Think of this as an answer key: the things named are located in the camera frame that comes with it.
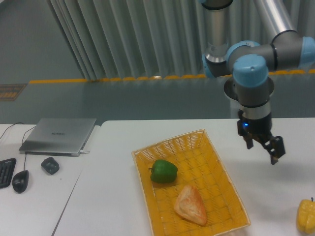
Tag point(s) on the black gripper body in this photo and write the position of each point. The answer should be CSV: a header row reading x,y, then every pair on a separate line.
x,y
258,129

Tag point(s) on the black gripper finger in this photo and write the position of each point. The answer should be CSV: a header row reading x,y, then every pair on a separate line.
x,y
275,147
246,137

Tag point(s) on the green bell pepper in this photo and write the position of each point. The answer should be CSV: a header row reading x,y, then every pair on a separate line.
x,y
163,171

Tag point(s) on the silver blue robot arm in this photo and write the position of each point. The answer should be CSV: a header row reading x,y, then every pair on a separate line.
x,y
249,64

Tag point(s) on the yellow wicker basket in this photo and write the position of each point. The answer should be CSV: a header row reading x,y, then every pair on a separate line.
x,y
198,165

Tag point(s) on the yellow bell pepper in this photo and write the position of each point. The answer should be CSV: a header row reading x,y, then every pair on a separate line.
x,y
305,219

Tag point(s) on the triangular puff pastry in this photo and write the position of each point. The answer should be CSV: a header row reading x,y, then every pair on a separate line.
x,y
189,205

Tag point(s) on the white pleated curtain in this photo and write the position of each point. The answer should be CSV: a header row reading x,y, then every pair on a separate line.
x,y
145,38

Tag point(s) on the silver closed laptop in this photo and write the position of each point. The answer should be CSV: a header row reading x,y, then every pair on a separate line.
x,y
58,136

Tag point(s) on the small black controller device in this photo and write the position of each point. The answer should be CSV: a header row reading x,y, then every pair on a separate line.
x,y
50,165

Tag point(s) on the black computer mouse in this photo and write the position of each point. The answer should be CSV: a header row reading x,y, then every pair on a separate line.
x,y
20,181

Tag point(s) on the black keyboard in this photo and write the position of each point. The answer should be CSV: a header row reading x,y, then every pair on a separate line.
x,y
6,171

